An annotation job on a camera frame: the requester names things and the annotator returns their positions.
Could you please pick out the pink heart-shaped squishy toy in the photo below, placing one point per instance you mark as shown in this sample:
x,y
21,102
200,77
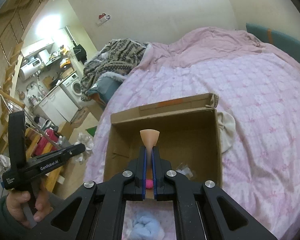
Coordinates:
x,y
149,184

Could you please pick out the person's left hand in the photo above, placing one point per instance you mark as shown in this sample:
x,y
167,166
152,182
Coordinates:
x,y
29,210

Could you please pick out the red bag on floor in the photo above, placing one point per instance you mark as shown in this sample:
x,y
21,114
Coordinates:
x,y
43,141

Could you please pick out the clear plastic bagged item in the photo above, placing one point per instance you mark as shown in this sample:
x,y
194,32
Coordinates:
x,y
185,170

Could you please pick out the teal cushion with orange stripe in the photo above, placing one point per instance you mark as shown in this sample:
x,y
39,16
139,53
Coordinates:
x,y
286,43

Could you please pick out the cream cloth beside box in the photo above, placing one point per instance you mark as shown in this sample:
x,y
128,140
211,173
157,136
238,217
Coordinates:
x,y
227,130

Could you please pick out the white crumpled plastic bag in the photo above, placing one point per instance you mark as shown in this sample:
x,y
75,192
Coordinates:
x,y
87,141

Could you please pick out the white water heater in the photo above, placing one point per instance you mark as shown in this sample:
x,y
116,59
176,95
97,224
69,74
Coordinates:
x,y
30,68

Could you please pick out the wooden staircase railing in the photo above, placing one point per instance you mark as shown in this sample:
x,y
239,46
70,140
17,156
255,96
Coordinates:
x,y
9,56

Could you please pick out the pink floral bed quilt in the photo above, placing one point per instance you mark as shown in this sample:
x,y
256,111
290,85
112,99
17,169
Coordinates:
x,y
259,85

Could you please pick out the wall switch with red sticker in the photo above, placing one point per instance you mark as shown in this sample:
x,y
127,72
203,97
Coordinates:
x,y
102,18

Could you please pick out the white washing machine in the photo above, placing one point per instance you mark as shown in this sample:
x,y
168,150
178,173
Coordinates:
x,y
72,87

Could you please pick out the black hanging garment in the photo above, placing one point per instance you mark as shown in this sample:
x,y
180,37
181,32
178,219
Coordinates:
x,y
80,53

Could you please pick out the white kitchen cabinet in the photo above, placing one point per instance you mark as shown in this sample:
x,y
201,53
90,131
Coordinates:
x,y
57,107

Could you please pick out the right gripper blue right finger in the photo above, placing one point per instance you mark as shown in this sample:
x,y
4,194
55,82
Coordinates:
x,y
158,175

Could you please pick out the light blue fluffy cloth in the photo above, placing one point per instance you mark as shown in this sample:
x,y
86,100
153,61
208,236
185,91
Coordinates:
x,y
145,226

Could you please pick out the teal sofa armrest cushion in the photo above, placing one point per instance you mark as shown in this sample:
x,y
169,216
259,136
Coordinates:
x,y
104,88

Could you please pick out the patterned knit fleece blanket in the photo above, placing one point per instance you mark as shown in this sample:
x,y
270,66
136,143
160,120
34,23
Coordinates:
x,y
118,58

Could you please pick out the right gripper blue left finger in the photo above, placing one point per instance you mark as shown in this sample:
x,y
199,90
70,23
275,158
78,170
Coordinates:
x,y
140,175

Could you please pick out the brown cardboard box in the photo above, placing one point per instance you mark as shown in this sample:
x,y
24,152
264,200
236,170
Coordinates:
x,y
188,130

